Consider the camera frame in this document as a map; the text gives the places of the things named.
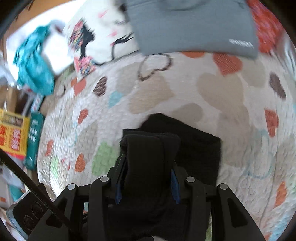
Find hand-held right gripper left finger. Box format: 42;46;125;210
28;155;128;241

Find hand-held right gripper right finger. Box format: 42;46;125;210
170;162;266;241

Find black pants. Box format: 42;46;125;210
106;113;222;241

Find heart print quilt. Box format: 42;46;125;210
37;50;296;241

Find dark smartphone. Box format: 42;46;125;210
6;190;52;240

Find green box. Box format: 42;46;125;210
25;112;46;171

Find yellow box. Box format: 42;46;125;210
0;109;31;160

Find brown cardboard box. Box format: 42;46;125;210
0;85;24;114

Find floral silhouette printed pillow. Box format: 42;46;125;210
62;0;141;78

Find teal star print cloth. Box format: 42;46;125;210
13;25;55;96

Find white pillow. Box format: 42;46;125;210
7;20;72;76

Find grey laptop bag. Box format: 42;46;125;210
124;0;259;59

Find white blanket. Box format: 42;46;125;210
280;35;296;78

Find black cable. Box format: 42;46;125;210
0;149;73;230

